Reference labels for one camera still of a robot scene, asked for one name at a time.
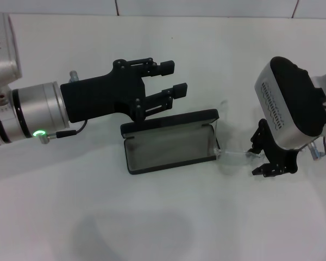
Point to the silver connector plug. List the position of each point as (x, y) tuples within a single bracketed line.
[(316, 152), (74, 76)]

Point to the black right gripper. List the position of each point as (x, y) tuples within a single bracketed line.
[(284, 161)]

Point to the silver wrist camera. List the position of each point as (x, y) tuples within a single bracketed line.
[(290, 106), (2, 54)]

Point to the black glasses case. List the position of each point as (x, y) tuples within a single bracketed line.
[(165, 146)]

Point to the white clear glasses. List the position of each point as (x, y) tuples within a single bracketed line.
[(233, 157)]

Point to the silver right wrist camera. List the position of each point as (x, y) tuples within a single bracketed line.
[(290, 106)]

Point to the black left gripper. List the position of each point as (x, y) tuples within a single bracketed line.
[(103, 95)]

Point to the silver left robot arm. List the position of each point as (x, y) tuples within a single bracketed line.
[(35, 108)]

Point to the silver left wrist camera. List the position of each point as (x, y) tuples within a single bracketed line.
[(2, 54)]

